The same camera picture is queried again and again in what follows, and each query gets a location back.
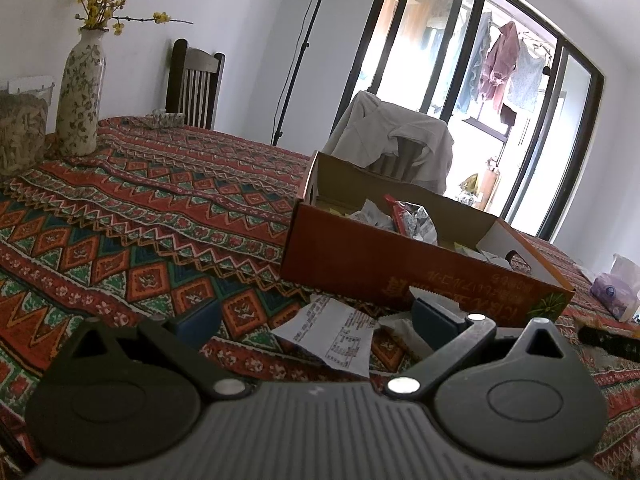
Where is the floral ceramic vase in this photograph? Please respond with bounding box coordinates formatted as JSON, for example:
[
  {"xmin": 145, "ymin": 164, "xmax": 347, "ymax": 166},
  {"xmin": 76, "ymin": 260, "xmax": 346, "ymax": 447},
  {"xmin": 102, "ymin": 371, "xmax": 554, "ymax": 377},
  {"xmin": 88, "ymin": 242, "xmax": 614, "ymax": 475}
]
[{"xmin": 55, "ymin": 27, "xmax": 107, "ymax": 157}]

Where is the white snack packet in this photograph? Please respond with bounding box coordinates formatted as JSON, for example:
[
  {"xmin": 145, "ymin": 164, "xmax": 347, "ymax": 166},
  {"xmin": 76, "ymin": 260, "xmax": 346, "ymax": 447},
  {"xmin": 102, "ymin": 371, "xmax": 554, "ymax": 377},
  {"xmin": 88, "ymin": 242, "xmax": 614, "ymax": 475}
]
[{"xmin": 377, "ymin": 285, "xmax": 461, "ymax": 358}]

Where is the patterned red tablecloth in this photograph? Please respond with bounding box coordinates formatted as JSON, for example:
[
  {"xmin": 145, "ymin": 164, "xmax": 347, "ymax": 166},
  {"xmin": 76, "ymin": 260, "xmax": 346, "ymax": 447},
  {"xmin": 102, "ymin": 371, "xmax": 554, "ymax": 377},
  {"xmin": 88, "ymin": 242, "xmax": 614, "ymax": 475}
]
[{"xmin": 0, "ymin": 116, "xmax": 640, "ymax": 476}]

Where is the crumpled silver packet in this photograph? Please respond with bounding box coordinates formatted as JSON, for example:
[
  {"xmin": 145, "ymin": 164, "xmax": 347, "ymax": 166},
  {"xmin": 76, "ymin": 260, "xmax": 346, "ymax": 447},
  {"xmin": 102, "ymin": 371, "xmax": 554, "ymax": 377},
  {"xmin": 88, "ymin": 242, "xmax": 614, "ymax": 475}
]
[{"xmin": 402, "ymin": 202, "xmax": 440, "ymax": 247}]

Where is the beige hanging garment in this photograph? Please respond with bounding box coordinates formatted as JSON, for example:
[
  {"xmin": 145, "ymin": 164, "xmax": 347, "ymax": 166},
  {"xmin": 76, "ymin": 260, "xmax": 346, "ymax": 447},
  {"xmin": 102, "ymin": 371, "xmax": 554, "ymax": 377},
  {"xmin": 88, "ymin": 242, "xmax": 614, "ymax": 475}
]
[{"xmin": 407, "ymin": 0, "xmax": 451, "ymax": 46}]

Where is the red snack packet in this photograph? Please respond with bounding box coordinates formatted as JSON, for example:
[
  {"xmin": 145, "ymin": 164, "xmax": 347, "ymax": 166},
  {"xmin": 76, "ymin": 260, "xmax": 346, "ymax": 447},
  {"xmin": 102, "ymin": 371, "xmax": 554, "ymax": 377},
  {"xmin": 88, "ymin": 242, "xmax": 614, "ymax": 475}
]
[{"xmin": 382, "ymin": 194, "xmax": 416, "ymax": 235}]

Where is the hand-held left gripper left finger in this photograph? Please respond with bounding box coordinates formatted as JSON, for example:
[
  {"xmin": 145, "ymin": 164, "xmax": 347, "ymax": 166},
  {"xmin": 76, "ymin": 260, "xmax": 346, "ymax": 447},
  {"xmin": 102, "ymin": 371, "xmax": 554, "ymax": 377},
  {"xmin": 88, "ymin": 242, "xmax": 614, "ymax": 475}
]
[{"xmin": 50, "ymin": 302, "xmax": 248, "ymax": 403}]

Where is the light stand tripod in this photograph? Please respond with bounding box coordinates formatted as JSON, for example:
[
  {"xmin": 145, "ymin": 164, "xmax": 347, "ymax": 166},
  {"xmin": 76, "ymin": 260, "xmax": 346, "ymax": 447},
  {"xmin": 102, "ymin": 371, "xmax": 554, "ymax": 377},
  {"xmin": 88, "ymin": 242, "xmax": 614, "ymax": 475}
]
[{"xmin": 271, "ymin": 0, "xmax": 343, "ymax": 147}]

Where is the purple tissue pack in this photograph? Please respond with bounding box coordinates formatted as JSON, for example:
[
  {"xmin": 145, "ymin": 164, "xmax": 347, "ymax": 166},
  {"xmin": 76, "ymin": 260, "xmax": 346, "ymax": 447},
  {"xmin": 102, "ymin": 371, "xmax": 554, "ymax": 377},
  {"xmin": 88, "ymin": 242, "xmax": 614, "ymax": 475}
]
[{"xmin": 590, "ymin": 255, "xmax": 640, "ymax": 322}]

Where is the orange cardboard box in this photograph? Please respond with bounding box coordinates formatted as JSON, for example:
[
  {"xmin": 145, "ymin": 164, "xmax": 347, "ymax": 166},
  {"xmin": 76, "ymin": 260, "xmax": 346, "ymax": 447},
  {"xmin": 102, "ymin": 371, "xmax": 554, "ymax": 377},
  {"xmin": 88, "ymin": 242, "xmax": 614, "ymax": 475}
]
[{"xmin": 280, "ymin": 150, "xmax": 576, "ymax": 323}]

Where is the pink hanging garment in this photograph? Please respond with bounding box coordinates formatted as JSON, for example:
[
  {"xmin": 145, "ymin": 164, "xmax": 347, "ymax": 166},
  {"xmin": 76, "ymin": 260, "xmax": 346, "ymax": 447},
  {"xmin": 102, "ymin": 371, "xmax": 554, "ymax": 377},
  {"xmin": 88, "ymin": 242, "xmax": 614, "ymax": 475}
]
[{"xmin": 477, "ymin": 21, "xmax": 521, "ymax": 113}]

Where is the silver snack packet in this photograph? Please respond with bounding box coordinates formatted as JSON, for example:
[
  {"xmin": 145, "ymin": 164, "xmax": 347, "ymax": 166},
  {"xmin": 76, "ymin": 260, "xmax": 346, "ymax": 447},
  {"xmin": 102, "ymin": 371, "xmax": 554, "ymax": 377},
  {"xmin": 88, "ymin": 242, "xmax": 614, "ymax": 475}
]
[{"xmin": 272, "ymin": 294, "xmax": 381, "ymax": 378}]

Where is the blue hanging garment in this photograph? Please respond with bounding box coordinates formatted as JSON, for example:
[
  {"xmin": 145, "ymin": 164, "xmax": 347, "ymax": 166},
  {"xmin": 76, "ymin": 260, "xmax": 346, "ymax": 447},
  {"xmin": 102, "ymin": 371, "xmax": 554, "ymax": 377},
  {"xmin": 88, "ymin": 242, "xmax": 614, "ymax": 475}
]
[{"xmin": 455, "ymin": 10, "xmax": 493, "ymax": 113}]

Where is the tall orange balcony item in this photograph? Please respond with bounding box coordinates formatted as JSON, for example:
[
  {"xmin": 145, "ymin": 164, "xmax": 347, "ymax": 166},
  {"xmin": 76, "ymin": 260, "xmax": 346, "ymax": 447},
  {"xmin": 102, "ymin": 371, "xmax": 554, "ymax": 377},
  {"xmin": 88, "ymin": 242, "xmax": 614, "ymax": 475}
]
[{"xmin": 477, "ymin": 160, "xmax": 501, "ymax": 211}]

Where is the brown wooden chair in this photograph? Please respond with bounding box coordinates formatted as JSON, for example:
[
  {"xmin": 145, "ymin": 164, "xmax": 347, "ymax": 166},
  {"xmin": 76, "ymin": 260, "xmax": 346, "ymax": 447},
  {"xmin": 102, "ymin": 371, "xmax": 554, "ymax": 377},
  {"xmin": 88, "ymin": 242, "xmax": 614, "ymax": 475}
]
[{"xmin": 370, "ymin": 140, "xmax": 436, "ymax": 186}]

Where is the dark wooden chair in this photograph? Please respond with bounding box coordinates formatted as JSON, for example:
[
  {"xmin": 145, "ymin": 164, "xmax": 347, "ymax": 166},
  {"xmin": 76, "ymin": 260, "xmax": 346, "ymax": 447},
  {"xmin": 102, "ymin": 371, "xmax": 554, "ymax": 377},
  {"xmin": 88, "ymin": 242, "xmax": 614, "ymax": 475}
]
[{"xmin": 165, "ymin": 38, "xmax": 226, "ymax": 131}]

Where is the crumpled white packet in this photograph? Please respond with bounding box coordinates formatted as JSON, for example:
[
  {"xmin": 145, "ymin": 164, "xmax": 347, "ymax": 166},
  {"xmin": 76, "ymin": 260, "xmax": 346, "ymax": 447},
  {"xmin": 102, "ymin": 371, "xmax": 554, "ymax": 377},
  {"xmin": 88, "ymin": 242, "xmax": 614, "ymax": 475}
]
[{"xmin": 347, "ymin": 199, "xmax": 396, "ymax": 231}]

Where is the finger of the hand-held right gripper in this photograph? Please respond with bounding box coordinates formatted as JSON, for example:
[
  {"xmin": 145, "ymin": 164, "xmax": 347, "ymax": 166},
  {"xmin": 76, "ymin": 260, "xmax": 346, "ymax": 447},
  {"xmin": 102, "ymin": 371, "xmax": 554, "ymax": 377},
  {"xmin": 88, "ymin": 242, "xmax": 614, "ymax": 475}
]
[{"xmin": 579, "ymin": 325, "xmax": 640, "ymax": 358}]

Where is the black sliding door frame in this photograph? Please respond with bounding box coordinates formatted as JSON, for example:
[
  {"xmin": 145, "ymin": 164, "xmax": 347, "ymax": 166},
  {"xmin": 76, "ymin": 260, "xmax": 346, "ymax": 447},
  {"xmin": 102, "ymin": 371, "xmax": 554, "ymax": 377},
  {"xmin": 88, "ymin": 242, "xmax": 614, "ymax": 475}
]
[{"xmin": 332, "ymin": 0, "xmax": 606, "ymax": 256}]

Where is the grey hanging shirt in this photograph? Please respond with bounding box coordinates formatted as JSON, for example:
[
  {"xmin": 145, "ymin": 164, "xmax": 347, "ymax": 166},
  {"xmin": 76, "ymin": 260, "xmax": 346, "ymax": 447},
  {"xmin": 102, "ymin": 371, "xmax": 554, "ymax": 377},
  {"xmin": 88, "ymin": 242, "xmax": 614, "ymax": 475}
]
[{"xmin": 507, "ymin": 45, "xmax": 546, "ymax": 111}]

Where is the clear storage container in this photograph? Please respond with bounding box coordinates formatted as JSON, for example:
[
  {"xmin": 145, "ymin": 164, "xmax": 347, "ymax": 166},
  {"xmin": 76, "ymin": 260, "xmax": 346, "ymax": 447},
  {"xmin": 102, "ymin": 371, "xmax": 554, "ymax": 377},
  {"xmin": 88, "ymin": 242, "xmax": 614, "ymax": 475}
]
[{"xmin": 0, "ymin": 76, "xmax": 55, "ymax": 177}]

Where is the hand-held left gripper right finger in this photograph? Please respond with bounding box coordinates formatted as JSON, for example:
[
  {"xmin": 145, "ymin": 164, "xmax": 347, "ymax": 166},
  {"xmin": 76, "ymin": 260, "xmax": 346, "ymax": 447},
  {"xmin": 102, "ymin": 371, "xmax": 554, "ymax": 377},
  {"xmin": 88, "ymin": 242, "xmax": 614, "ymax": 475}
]
[{"xmin": 385, "ymin": 296, "xmax": 576, "ymax": 401}]

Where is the beige jacket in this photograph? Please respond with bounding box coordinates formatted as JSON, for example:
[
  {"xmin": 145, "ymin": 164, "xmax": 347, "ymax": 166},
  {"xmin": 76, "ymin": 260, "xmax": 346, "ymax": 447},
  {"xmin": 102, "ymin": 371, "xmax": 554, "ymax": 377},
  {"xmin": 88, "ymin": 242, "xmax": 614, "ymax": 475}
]
[{"xmin": 322, "ymin": 91, "xmax": 455, "ymax": 196}]

